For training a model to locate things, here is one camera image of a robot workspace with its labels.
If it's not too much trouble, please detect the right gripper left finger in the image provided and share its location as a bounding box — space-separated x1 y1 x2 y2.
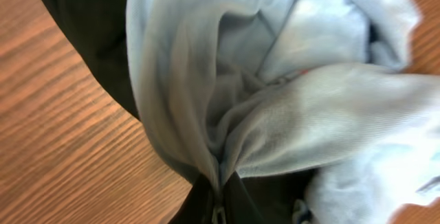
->
168 175 215 224

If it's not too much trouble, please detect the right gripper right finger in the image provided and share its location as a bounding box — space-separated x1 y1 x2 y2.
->
223 172 265 224

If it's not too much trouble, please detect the light blue printed t-shirt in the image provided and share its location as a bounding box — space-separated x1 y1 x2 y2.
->
126 0 439 223

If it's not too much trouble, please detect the black Nike garment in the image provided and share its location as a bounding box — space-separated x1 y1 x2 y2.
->
42 0 138 117

